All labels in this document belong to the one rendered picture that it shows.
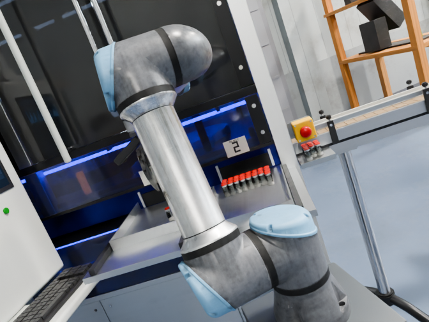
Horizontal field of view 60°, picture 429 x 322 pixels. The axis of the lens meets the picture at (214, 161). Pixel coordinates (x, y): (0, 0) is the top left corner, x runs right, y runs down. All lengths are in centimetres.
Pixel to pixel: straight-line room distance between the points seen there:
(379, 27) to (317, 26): 99
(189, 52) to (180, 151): 18
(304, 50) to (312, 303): 461
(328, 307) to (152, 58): 56
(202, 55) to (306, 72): 448
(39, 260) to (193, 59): 105
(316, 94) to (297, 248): 462
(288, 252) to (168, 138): 29
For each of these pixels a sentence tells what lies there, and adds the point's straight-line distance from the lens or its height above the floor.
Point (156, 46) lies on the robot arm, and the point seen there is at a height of 138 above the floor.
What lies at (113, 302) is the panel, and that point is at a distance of 174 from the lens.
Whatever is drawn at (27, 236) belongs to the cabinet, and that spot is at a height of 99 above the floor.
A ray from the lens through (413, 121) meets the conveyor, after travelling 159.
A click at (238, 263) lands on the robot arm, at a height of 99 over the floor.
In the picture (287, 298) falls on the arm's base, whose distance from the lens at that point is 76.
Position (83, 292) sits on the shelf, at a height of 80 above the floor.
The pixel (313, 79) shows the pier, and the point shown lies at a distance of 523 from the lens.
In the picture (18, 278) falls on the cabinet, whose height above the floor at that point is 89.
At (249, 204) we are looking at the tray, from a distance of 118.
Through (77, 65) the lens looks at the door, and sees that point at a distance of 146.
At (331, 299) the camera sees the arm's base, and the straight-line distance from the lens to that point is 77.
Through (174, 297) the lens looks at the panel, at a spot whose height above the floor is 50.
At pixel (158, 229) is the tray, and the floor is 90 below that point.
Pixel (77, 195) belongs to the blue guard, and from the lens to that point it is 156.
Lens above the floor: 131
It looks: 13 degrees down
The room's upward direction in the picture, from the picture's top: 21 degrees counter-clockwise
